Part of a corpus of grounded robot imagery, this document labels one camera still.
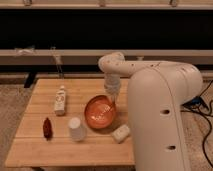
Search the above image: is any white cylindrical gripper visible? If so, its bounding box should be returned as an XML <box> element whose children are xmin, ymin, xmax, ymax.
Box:
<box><xmin>104</xmin><ymin>74</ymin><xmax>121</xmax><ymax>103</ymax></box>

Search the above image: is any orange ceramic bowl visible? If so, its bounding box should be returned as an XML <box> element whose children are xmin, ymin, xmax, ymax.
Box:
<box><xmin>84</xmin><ymin>95</ymin><xmax>116</xmax><ymax>129</ymax></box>

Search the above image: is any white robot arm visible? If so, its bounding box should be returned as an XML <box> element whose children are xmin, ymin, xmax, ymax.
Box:
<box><xmin>98</xmin><ymin>52</ymin><xmax>203</xmax><ymax>171</ymax></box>

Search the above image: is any white soap bar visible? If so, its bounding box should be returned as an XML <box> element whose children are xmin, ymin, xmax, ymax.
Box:
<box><xmin>112</xmin><ymin>124</ymin><xmax>130</xmax><ymax>143</ymax></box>

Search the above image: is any white paper cup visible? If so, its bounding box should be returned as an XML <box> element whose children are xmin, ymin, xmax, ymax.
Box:
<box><xmin>68</xmin><ymin>117</ymin><xmax>86</xmax><ymax>141</ymax></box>

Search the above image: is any white lotion bottle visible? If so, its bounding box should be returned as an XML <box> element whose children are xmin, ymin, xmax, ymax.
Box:
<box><xmin>54</xmin><ymin>86</ymin><xmax>66</xmax><ymax>116</ymax></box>

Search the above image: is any wooden table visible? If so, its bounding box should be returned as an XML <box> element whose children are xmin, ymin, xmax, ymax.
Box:
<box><xmin>5</xmin><ymin>79</ymin><xmax>134</xmax><ymax>167</ymax></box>

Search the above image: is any dark red small bottle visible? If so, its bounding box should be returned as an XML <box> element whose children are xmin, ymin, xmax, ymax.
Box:
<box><xmin>43</xmin><ymin>118</ymin><xmax>53</xmax><ymax>139</ymax></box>

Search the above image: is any blue power adapter box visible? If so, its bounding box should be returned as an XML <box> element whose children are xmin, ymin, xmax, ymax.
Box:
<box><xmin>192</xmin><ymin>96</ymin><xmax>202</xmax><ymax>106</ymax></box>

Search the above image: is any black power cable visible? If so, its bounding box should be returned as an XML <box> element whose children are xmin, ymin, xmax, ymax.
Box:
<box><xmin>181</xmin><ymin>79</ymin><xmax>213</xmax><ymax>169</ymax></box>

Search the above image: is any grey horizontal rail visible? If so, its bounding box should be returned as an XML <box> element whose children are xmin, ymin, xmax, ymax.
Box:
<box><xmin>0</xmin><ymin>49</ymin><xmax>213</xmax><ymax>65</ymax></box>

